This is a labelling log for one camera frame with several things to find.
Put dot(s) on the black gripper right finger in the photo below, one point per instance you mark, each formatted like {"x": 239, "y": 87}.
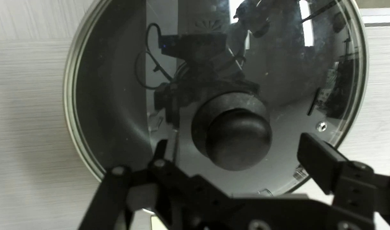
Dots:
{"x": 323, "y": 160}

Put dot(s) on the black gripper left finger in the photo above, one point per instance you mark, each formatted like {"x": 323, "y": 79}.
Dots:
{"x": 161, "y": 170}

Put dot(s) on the glass lid with black knob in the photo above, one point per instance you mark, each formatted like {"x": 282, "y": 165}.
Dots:
{"x": 233, "y": 132}

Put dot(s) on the black cooking pot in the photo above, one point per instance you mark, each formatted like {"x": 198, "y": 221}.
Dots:
{"x": 109, "y": 97}

